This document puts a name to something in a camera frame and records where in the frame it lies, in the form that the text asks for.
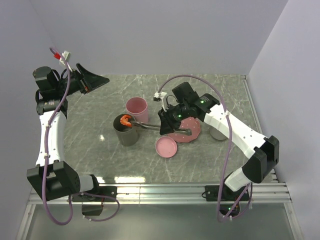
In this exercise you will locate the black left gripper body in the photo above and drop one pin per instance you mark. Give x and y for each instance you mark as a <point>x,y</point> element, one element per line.
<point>76,83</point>

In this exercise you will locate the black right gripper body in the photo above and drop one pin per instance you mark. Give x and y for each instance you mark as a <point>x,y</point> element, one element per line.
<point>175,114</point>

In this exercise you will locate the grey round lid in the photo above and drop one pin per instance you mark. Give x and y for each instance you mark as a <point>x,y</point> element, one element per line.
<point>216,134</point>

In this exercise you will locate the grey cylindrical container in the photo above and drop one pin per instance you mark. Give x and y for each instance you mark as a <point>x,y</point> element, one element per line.
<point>127,136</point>

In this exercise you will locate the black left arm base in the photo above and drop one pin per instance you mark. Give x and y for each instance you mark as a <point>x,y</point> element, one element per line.
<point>92,202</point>

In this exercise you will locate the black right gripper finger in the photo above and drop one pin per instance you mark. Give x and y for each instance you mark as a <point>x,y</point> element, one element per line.
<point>167,128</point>
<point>163,116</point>

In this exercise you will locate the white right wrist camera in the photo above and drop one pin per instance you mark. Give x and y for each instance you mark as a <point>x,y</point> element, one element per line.
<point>161,97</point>

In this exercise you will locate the pink cylindrical container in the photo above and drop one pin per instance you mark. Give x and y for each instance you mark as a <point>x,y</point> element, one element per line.
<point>137,107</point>

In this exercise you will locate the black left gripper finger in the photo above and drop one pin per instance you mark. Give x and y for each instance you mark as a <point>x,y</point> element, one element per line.
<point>85,74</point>
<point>92,84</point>

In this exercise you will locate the orange toy shrimp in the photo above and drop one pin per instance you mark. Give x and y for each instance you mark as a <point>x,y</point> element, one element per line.
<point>126,120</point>

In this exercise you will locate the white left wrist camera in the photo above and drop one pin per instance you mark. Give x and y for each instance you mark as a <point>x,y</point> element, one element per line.
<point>64,62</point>

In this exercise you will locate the metal serving tongs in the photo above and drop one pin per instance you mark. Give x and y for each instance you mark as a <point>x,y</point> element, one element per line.
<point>147,126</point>

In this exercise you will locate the aluminium frame rail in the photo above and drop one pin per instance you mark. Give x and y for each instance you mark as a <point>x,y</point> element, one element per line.
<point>171,211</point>

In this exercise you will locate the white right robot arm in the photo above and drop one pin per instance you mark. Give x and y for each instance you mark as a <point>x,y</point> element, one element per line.
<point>262,152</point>

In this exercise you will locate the pink round lid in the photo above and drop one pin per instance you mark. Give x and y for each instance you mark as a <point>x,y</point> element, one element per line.
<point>166,147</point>

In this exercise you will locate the pink dotted plate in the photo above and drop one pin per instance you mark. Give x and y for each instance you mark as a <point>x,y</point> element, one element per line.
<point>189,123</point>

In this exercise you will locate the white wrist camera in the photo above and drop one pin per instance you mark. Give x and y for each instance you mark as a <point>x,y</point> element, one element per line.
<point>161,97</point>
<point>64,62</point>

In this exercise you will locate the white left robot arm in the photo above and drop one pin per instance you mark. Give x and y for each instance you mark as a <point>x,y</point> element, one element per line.
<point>52,178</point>

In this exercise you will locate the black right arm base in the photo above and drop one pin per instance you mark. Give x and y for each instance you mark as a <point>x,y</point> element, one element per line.
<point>229,200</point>

